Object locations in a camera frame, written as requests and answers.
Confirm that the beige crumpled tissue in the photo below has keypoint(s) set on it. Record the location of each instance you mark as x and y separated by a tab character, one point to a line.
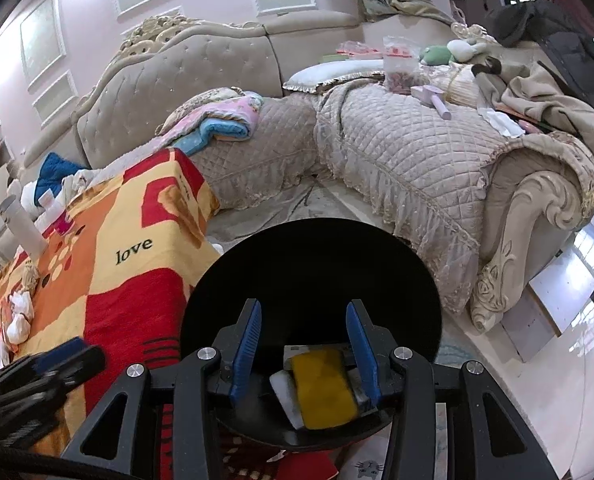
31	280

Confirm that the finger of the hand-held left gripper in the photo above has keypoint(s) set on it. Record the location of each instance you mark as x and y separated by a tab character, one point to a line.
84	370
62	350

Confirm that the white garment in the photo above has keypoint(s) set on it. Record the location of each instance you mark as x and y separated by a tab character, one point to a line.
79	180

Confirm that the printed red orange blanket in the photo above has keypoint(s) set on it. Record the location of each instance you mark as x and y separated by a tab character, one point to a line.
127	300

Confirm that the white thermos flask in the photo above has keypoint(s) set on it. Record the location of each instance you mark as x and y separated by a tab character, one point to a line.
24	230

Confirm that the blue jacket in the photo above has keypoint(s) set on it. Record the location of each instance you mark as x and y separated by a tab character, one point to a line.
57	170

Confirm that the white paper tissue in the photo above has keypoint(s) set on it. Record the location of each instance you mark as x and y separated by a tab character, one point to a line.
499	122

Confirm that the quilted beige sofa cover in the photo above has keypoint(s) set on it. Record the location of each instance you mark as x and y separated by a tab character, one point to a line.
417	160
267	160

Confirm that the green plush toy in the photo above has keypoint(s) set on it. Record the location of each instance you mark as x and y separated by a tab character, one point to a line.
434	55

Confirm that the white foam block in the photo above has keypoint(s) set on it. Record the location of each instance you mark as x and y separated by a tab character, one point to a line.
284	390

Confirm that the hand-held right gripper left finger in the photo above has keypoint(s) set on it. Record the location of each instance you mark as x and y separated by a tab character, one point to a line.
244	355

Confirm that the patterned cushion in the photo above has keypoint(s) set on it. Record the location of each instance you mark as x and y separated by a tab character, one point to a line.
207	100

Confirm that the beige cloth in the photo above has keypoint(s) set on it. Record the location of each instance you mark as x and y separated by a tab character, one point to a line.
542	95

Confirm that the pink printed plastic bag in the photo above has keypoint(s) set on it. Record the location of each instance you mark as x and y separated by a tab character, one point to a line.
357	51

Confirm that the green yellow sponge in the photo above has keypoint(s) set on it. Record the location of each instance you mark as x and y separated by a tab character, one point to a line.
324	390

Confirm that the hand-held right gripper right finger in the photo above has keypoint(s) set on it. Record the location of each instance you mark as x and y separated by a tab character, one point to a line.
363	355

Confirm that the pink label pill bottle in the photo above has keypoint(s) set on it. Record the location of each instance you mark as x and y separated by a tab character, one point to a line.
52	207

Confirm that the white plush toy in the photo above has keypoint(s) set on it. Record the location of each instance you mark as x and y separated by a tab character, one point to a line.
467	50

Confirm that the beige tufted sofa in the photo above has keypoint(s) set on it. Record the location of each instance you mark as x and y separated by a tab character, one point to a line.
202	85

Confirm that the white lace pillow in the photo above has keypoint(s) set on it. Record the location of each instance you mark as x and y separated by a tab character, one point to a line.
327	72

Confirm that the blue folded blanket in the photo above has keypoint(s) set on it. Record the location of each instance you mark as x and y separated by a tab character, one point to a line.
217	131

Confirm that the lilac pet brush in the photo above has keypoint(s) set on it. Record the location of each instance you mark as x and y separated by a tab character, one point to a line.
427	96

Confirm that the clear plastic bag red print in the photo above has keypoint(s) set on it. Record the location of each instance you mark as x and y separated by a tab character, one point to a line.
402	70

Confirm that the black trash bin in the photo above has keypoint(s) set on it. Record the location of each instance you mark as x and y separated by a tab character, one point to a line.
317	260

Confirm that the pink folded blanket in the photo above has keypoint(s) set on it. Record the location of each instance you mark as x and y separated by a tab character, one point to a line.
227	112

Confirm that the black jacket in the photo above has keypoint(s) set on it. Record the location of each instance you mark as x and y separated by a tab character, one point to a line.
567	40

